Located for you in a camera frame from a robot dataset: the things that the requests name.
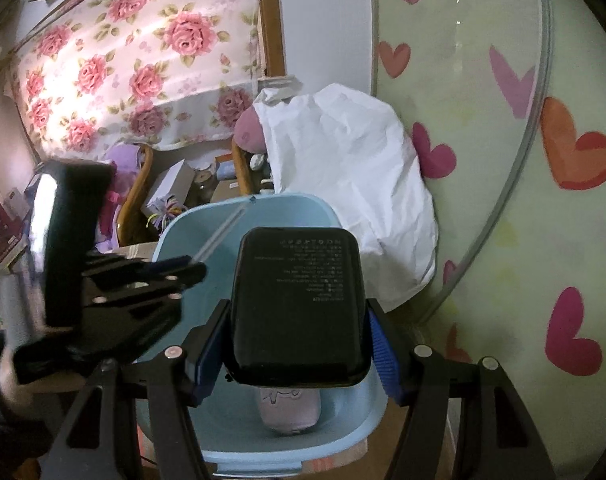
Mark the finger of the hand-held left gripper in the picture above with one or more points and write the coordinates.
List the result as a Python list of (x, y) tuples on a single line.
[(150, 266), (148, 305)]

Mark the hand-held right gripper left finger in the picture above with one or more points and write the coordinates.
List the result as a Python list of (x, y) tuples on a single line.
[(210, 347)]

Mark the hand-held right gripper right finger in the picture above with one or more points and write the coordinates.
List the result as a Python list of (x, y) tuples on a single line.
[(384, 355)]

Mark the black power bank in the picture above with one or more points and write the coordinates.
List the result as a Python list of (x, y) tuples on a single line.
[(298, 305)]

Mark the pink pencil case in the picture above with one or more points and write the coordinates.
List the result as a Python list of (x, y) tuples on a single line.
[(289, 407)]

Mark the light blue plastic basin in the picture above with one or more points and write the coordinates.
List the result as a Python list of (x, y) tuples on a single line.
[(303, 212)]

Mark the striped beige table cloth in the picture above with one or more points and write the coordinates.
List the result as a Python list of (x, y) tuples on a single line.
[(139, 252)]

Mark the colourful ribbon bundle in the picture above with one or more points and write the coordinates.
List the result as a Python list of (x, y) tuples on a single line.
[(163, 212)]

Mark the dark purple figure box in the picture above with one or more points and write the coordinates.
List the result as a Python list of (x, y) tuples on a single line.
[(3, 230)]

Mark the white cardboard box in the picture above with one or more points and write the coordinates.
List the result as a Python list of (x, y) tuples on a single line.
[(170, 182)]

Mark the purple cloth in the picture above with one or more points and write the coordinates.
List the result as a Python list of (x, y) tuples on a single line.
[(118, 170)]

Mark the brown cardboard box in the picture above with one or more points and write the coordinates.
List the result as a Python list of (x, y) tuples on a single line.
[(225, 191)]

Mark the blue orange small box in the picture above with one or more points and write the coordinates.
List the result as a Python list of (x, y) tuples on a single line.
[(225, 170)]

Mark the pink plush toy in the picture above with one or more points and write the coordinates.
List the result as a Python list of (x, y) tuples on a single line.
[(248, 132)]

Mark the white cloth cover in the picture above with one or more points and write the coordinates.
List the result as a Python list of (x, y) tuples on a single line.
[(348, 175)]

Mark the pink rose floral blanket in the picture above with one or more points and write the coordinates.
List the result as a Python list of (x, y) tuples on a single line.
[(133, 50)]

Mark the wooden chair frame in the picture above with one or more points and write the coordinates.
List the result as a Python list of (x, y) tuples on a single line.
[(135, 195), (243, 170)]

